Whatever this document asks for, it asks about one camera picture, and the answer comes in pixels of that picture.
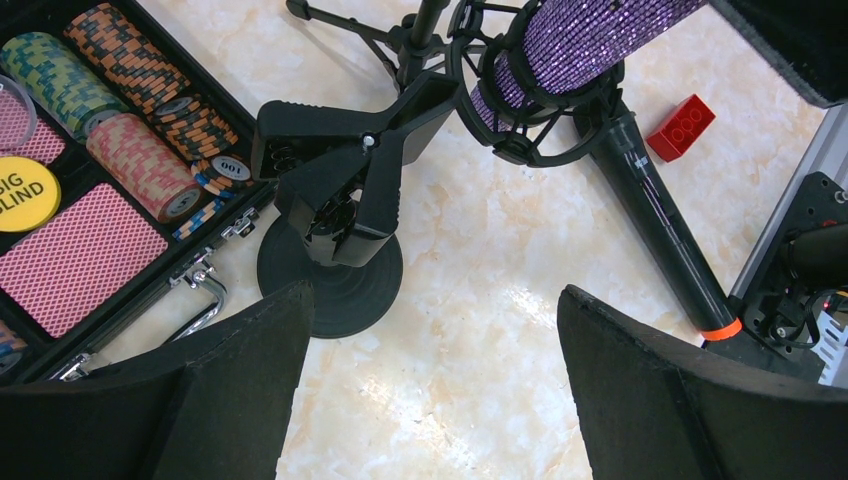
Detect pink poker chip stack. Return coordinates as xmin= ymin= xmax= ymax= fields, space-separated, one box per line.
xmin=86 ymin=113 xmax=203 ymax=224

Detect black poker chip case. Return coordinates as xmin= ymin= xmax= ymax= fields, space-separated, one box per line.
xmin=1 ymin=1 xmax=273 ymax=386

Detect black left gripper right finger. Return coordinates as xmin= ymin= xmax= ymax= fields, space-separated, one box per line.
xmin=557 ymin=285 xmax=847 ymax=479

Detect purple glitter microphone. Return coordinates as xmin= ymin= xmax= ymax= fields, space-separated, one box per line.
xmin=485 ymin=1 xmax=706 ymax=110

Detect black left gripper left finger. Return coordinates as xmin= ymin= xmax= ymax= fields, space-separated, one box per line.
xmin=1 ymin=281 xmax=315 ymax=479

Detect orange black chip stack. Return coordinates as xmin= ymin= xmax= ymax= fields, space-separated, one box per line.
xmin=63 ymin=3 xmax=239 ymax=161

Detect yellow big blind button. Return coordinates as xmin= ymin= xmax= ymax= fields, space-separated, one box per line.
xmin=1 ymin=156 xmax=62 ymax=233

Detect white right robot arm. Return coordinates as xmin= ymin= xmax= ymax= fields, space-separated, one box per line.
xmin=704 ymin=1 xmax=847 ymax=388

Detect shock mount tripod stand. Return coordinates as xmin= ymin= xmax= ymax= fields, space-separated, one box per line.
xmin=286 ymin=1 xmax=635 ymax=168

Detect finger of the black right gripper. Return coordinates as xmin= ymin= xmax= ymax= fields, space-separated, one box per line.
xmin=710 ymin=0 xmax=847 ymax=109

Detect round base clamp stand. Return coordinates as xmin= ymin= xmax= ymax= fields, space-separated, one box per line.
xmin=251 ymin=72 xmax=459 ymax=339

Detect red lego brick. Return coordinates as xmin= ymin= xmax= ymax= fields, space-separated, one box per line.
xmin=646 ymin=94 xmax=716 ymax=163

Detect pink playing card deck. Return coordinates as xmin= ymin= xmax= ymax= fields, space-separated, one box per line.
xmin=1 ymin=183 xmax=168 ymax=339

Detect green poker chip stack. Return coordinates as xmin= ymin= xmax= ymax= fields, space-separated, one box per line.
xmin=1 ymin=32 xmax=130 ymax=143

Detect black microphone orange end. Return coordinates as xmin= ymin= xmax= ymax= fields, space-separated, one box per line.
xmin=574 ymin=107 xmax=743 ymax=342

